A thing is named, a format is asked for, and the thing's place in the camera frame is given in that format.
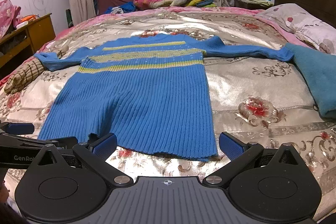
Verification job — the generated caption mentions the blue striped knit sweater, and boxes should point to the blue striped knit sweater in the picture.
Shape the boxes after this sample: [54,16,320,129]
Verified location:
[38,34,293,161]

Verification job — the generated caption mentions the blue clothes on sofa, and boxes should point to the blue clothes on sofa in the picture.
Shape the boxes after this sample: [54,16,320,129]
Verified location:
[104,2,137,14]

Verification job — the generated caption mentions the beige checked knit garment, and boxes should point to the beige checked knit garment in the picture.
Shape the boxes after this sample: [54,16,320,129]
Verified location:
[3,44,70,95]

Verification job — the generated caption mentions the wooden desk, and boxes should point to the wooden desk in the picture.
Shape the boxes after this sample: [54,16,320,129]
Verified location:
[0,14,55,79]

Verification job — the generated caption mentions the orange item on desk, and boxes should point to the orange item on desk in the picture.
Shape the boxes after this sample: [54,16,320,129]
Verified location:
[20,15,37,23]

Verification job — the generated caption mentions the pink floral bag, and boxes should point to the pink floral bag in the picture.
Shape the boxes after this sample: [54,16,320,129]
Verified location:
[0,0,21,38]

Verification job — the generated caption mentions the teal folded blanket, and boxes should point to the teal folded blanket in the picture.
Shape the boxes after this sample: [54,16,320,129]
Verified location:
[285,43,335,119]

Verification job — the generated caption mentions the floral pillow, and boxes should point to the floral pillow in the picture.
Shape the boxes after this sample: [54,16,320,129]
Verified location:
[257,3,336,55]

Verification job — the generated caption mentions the green folded cloth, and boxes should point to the green folded cloth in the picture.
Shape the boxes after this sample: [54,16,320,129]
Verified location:
[239,0,274,7]

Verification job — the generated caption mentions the yellow folded cloth stack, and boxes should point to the yellow folded cloth stack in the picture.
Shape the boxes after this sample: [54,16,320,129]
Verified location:
[184,0,215,7]

